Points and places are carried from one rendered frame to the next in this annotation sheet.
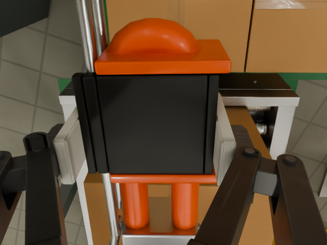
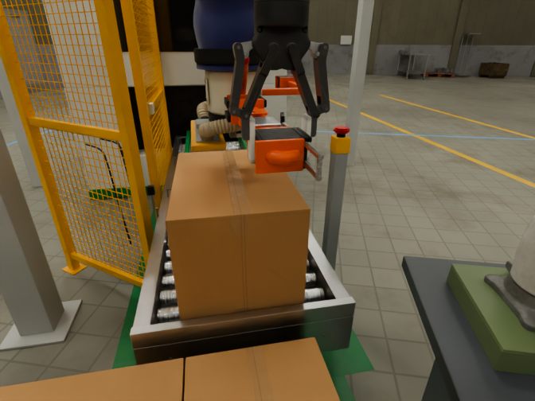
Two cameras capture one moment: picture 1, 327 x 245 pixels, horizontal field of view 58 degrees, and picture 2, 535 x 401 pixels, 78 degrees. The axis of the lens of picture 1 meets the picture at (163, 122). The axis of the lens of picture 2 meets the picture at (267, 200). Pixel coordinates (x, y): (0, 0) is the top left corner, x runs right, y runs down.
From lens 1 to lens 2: 42 cm
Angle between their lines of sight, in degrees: 36
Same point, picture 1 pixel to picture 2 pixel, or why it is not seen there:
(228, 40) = (205, 383)
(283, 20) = not seen: outside the picture
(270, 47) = (158, 384)
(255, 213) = (185, 208)
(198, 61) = (267, 141)
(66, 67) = (369, 383)
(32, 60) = (407, 383)
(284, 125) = (142, 313)
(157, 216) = not seen: hidden behind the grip
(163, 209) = not seen: hidden behind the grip
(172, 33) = (278, 153)
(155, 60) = (283, 141)
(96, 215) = (296, 196)
